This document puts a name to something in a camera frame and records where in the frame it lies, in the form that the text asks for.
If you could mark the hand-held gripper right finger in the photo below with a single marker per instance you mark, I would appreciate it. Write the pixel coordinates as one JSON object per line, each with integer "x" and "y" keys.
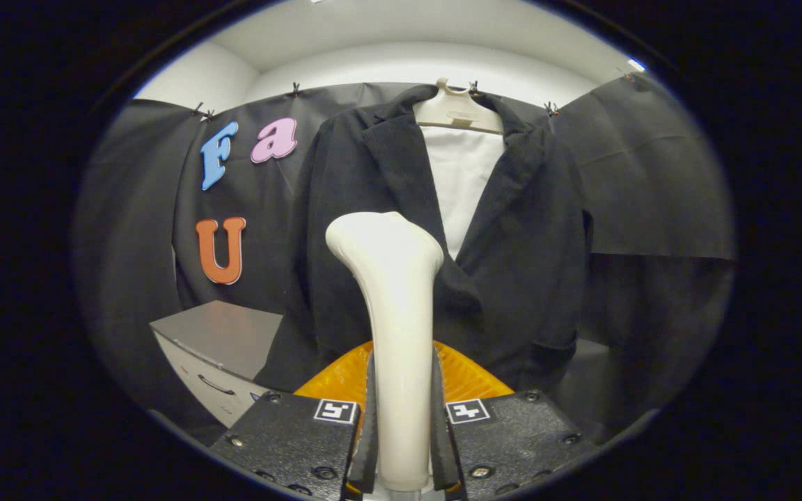
{"x": 512, "y": 438}

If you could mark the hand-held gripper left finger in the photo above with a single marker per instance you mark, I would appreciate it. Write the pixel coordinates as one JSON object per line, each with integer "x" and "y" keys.
{"x": 289, "y": 438}

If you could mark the black suit jacket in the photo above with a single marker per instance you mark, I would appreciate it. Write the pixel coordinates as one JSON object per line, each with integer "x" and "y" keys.
{"x": 526, "y": 264}

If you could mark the white garment steamer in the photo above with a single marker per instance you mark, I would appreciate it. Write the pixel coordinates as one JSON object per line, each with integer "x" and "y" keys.
{"x": 397, "y": 292}

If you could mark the white shirt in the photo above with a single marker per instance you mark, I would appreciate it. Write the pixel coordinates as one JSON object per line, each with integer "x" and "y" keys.
{"x": 464, "y": 181}

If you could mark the grey cabinet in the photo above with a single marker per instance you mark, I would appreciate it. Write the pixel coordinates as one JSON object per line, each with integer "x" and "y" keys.
{"x": 220, "y": 334}

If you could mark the black backdrop cloth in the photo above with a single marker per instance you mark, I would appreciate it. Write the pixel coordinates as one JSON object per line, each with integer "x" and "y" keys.
{"x": 651, "y": 209}

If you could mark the white plastic hanger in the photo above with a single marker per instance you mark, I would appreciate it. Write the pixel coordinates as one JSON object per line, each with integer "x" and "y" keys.
{"x": 453, "y": 111}

